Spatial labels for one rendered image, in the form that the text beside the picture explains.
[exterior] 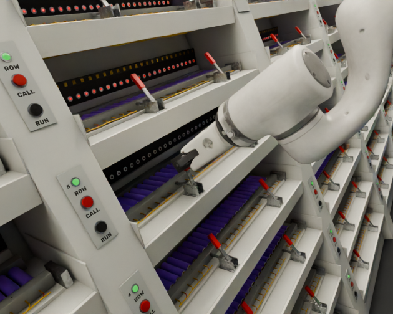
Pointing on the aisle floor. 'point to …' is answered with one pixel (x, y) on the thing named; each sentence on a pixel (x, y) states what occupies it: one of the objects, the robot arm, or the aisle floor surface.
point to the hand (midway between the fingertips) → (183, 161)
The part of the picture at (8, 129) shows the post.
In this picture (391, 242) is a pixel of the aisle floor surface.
